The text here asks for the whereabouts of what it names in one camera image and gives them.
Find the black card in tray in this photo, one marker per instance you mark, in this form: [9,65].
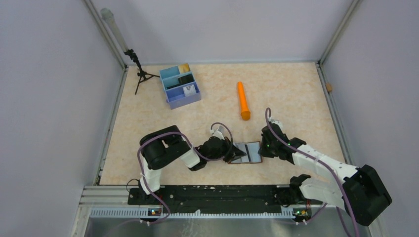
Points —
[180,81]

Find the brown leather card holder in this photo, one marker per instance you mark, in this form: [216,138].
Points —
[245,153]

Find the silver striped credit card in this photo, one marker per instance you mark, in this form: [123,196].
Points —
[250,152]

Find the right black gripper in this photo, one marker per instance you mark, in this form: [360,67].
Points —
[264,151]

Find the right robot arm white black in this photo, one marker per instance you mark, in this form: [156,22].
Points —
[357,190]

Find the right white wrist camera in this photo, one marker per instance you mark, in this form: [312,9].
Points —
[277,122]

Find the small tan block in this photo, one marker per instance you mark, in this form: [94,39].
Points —
[329,87]

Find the white cable duct strip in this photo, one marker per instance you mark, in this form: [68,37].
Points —
[146,213]

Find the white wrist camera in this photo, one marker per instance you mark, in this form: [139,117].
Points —
[277,122]
[218,133]

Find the orange cylinder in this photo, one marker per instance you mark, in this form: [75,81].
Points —
[244,109]

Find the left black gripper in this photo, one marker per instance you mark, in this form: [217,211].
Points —
[233,152]

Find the blue compartment tray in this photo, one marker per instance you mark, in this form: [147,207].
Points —
[175,96]

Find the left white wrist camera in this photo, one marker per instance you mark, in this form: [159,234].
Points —
[218,133]

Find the small black tripod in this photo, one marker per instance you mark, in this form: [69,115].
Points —
[142,74]

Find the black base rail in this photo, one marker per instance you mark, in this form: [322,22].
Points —
[221,199]

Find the grey tube on frame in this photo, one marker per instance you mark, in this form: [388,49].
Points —
[108,17]

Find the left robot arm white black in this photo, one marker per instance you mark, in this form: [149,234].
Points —
[161,148]

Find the gold card in tray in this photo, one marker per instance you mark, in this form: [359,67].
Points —
[184,68]

